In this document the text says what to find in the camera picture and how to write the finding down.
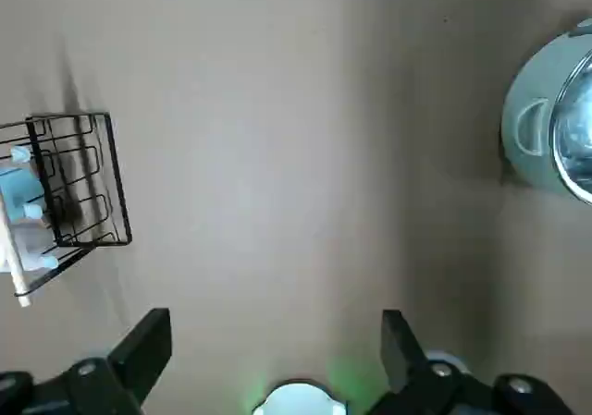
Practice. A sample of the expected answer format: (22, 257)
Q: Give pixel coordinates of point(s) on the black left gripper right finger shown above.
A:
(416, 387)

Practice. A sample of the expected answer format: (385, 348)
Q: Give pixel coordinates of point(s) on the steel cooking pot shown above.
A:
(527, 87)

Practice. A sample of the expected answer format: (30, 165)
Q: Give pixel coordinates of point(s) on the glass pot lid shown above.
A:
(578, 124)

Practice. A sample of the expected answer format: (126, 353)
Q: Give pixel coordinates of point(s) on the white cup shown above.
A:
(30, 241)

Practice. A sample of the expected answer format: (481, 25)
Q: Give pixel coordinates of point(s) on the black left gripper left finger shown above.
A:
(115, 378)

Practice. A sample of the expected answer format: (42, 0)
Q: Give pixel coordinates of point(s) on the light blue cup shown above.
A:
(14, 193)

